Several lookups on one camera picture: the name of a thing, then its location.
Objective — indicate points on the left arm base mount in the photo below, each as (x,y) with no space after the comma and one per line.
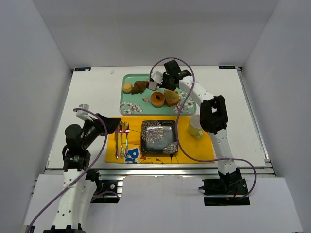
(108,188)

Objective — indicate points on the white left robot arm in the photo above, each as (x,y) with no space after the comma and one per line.
(78,186)

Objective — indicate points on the blue label sticker left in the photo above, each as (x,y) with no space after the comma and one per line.
(82,69)

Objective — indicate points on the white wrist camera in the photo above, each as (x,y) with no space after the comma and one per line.
(82,111)
(155,80)

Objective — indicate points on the iridescent spoon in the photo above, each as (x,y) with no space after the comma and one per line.
(121,131)

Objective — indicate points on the blue label sticker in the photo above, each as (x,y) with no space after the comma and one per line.
(82,69)
(227,67)

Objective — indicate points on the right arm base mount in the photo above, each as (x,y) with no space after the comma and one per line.
(215,193)

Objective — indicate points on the teal floral tray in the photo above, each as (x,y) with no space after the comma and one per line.
(140,104)

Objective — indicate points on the glazed bagel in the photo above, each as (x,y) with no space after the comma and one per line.
(157,99)

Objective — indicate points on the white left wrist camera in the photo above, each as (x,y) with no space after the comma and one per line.
(82,111)

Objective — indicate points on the blue label sticker right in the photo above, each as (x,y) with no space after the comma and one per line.
(227,67)

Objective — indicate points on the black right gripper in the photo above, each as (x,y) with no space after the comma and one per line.
(167,81)

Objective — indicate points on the iridescent fork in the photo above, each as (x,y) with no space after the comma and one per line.
(126,131)

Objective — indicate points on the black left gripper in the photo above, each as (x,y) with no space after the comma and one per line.
(97,125)

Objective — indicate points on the iridescent knife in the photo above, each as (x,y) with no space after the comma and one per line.
(116,139)

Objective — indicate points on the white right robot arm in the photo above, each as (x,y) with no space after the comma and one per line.
(213,120)

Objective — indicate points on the black floral square plate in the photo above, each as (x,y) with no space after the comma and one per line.
(158,137)

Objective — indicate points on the yellow green mug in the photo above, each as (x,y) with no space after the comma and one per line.
(195,128)

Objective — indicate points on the small round bun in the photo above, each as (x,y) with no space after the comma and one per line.
(127,88)

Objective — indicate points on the brown croissant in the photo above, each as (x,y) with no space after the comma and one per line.
(139,87)

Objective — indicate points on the bread slice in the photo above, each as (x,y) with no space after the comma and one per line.
(171,97)

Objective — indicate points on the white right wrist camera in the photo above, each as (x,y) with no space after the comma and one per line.
(155,80)

